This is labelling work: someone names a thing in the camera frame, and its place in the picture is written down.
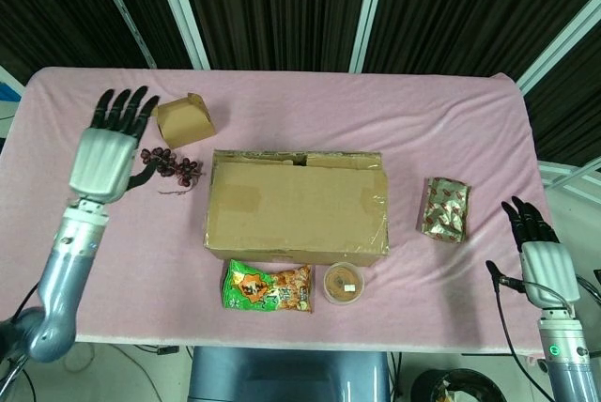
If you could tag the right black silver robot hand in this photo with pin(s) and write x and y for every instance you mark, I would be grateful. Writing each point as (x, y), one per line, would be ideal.
(549, 275)

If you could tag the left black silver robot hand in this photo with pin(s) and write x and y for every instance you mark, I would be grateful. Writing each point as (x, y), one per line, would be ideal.
(101, 162)

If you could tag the large cardboard box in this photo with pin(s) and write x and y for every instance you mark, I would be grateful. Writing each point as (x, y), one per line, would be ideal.
(300, 205)

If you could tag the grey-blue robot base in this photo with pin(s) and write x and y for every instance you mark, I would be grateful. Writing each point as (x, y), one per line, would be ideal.
(282, 374)

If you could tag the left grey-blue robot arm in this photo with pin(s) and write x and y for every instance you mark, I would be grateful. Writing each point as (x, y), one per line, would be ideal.
(66, 270)

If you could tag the bunch of dark red grapes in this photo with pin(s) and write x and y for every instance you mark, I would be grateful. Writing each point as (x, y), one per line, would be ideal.
(178, 167)

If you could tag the small kraft paper box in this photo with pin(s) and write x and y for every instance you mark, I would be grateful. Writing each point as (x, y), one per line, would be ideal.
(185, 122)

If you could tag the white metal rack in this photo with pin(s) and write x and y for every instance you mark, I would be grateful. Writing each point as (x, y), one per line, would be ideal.
(573, 176)

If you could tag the gold foil snack packet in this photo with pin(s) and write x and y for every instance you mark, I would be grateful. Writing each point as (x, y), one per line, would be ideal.
(446, 209)

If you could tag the black waste bin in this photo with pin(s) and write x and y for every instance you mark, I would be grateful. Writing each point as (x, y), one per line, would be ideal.
(432, 388)

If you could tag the black power adapter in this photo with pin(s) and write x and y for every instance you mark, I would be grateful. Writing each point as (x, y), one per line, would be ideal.
(166, 350)

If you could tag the green orange snack bag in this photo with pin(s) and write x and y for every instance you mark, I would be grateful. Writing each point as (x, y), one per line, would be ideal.
(263, 289)

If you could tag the clear tub of rubber bands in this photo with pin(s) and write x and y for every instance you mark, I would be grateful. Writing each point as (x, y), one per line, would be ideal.
(343, 282)

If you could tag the chrome stand legs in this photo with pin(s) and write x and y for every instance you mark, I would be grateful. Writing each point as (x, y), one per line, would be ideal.
(11, 378)

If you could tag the pink table cloth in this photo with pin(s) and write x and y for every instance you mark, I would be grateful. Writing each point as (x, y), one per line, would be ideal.
(328, 106)

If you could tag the thin grey frame strip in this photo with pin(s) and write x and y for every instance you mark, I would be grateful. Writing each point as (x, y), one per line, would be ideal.
(121, 7)

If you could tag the white metal frame post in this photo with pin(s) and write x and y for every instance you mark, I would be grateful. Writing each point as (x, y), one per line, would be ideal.
(370, 7)
(559, 47)
(180, 7)

